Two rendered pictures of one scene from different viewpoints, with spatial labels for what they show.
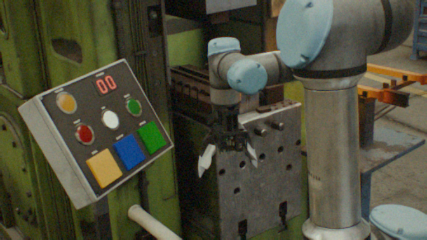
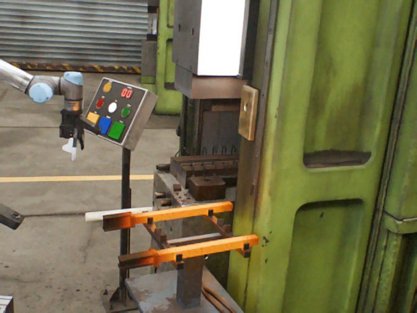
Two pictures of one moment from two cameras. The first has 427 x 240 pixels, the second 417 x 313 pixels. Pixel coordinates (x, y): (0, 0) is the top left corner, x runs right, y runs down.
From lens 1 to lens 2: 3.02 m
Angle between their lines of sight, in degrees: 94
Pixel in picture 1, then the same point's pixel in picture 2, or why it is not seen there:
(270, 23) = (243, 140)
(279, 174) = not seen: hidden behind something
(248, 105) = (181, 179)
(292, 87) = (249, 225)
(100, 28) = not seen: hidden behind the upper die
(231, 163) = (156, 203)
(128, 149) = (103, 123)
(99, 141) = (100, 110)
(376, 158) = (146, 297)
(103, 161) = (92, 117)
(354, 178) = not seen: outside the picture
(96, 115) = (110, 100)
